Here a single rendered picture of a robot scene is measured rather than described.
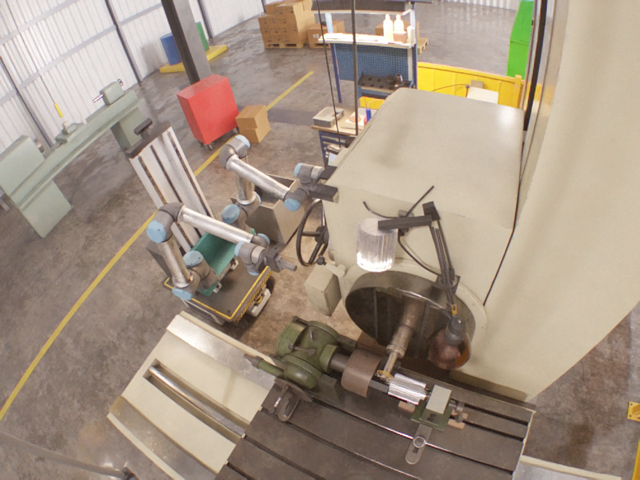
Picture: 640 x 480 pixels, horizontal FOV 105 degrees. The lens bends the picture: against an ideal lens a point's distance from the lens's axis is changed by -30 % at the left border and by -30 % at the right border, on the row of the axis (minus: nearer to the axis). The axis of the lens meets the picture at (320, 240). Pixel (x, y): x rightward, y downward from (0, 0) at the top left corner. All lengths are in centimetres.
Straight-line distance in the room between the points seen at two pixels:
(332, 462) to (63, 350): 337
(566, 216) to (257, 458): 153
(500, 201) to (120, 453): 325
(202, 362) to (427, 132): 183
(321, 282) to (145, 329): 241
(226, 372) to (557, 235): 187
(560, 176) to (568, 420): 235
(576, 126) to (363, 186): 66
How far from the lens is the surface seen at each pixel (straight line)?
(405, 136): 135
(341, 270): 146
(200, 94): 511
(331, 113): 337
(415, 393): 143
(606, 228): 103
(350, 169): 119
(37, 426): 426
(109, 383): 365
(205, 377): 225
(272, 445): 169
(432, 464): 163
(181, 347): 242
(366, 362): 140
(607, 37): 78
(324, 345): 148
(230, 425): 210
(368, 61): 336
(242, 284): 298
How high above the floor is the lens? 261
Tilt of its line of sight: 48 degrees down
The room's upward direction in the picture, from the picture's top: 13 degrees counter-clockwise
